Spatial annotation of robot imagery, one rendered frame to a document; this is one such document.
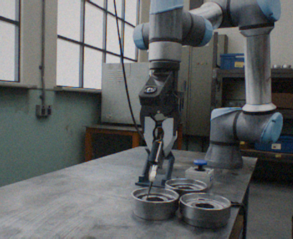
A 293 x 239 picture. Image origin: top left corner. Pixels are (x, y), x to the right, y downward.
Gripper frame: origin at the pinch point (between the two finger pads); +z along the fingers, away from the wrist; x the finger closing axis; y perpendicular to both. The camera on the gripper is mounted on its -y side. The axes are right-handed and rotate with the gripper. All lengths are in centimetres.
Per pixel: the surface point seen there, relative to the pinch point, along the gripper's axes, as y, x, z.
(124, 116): 210, 115, 5
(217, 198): 2.4, -13.5, 9.7
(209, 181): 20.7, -8.0, 10.9
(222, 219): -5.2, -15.8, 11.2
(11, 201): -13.1, 30.9, 13.0
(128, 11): 304, 162, -130
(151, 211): -8.4, -2.0, 10.9
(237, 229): 58, -14, 38
